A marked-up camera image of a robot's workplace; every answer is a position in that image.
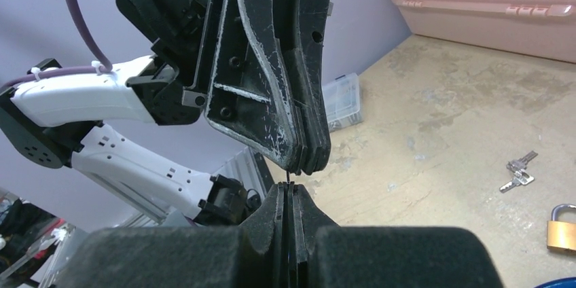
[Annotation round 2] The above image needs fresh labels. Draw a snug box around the clear plastic screw organizer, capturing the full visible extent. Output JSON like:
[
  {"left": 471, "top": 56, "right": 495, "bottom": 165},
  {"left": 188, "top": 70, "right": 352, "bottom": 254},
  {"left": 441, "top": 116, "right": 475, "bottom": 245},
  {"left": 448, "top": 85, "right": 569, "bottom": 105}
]
[{"left": 322, "top": 73, "right": 363, "bottom": 132}]

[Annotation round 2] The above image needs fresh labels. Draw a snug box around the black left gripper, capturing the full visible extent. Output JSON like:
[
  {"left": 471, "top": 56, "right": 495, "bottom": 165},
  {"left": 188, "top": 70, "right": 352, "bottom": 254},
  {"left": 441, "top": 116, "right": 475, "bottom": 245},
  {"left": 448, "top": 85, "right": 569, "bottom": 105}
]
[{"left": 182, "top": 0, "right": 331, "bottom": 175}]

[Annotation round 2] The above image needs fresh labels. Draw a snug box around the brass padlock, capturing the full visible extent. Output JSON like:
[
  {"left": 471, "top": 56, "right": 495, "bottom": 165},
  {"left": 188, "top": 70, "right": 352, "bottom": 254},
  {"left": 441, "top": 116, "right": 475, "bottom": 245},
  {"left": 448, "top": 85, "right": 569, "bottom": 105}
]
[{"left": 547, "top": 204, "right": 575, "bottom": 252}]

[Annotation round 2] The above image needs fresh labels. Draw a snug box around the silver key on ring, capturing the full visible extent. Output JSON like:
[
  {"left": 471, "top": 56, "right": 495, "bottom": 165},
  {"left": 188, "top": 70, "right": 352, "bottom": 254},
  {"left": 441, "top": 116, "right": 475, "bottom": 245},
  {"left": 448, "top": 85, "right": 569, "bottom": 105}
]
[{"left": 506, "top": 151, "right": 538, "bottom": 173}]

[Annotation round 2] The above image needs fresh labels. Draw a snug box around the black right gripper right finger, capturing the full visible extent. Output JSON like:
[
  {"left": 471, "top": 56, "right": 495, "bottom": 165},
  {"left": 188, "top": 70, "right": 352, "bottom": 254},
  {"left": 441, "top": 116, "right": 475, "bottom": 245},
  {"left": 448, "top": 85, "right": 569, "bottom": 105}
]
[{"left": 302, "top": 202, "right": 503, "bottom": 287}]

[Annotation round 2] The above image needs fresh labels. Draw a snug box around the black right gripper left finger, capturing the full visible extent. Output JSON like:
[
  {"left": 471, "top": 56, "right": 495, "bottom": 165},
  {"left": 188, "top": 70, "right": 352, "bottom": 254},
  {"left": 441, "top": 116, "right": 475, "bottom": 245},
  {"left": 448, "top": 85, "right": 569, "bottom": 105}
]
[{"left": 55, "top": 185, "right": 279, "bottom": 287}]

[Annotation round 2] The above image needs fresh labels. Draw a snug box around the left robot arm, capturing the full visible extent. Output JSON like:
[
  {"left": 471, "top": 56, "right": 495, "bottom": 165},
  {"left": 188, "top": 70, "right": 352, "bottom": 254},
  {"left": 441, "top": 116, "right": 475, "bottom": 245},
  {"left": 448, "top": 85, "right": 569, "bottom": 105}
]
[{"left": 1, "top": 0, "right": 332, "bottom": 226}]

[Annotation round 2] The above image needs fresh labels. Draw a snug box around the pink plastic toolbox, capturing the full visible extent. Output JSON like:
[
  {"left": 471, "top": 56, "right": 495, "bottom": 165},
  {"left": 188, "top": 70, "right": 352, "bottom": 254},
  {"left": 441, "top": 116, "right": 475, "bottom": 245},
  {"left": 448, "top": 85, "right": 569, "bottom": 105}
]
[{"left": 392, "top": 0, "right": 575, "bottom": 62}]

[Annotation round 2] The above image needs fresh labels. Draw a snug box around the blue cable lock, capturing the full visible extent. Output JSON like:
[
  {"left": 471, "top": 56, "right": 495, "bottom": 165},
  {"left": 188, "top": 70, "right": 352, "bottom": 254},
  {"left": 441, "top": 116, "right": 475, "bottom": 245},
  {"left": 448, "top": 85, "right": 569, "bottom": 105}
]
[{"left": 535, "top": 276, "right": 576, "bottom": 288}]

